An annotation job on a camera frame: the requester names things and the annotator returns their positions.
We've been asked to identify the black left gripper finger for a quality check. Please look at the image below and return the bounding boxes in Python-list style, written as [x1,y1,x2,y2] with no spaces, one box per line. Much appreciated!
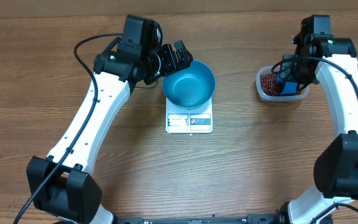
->
[174,40,193,67]
[166,60,191,76]

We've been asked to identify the blue plastic measuring scoop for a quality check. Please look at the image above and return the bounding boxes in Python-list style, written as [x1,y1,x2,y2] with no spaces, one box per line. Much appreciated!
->
[277,75,299,96]

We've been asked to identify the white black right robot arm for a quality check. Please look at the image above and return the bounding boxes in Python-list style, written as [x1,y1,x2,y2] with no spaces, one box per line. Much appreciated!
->
[244,15,358,223]

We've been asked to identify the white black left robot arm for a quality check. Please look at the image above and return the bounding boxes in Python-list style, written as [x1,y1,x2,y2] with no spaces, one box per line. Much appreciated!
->
[26,15,193,224]

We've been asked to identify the blue metal bowl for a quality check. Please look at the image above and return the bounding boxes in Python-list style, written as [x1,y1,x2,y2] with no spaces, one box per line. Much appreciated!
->
[162,60,216,110]

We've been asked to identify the white kitchen scale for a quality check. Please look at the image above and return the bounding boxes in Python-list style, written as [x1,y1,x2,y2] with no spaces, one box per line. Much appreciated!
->
[165,98,213,134]

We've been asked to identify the clear plastic container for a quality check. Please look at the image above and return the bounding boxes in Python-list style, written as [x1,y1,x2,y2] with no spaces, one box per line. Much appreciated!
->
[256,66,309,103]

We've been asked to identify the red beans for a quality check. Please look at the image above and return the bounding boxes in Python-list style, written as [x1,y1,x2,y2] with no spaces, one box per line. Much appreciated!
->
[260,73,301,96]

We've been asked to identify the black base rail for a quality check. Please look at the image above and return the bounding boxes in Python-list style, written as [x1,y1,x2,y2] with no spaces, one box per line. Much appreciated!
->
[112,214,288,224]

